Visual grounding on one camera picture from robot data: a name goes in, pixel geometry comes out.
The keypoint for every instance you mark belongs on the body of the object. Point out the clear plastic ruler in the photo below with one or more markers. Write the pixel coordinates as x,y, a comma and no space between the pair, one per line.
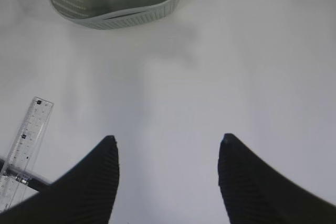
24,150

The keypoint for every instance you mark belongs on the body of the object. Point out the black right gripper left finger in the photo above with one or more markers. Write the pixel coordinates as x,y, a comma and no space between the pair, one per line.
85,194

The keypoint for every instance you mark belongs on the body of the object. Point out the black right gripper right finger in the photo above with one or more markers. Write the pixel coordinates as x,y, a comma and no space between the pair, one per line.
254,192

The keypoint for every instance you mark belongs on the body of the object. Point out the black gel pen on ruler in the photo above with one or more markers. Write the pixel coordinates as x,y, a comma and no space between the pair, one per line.
26,179

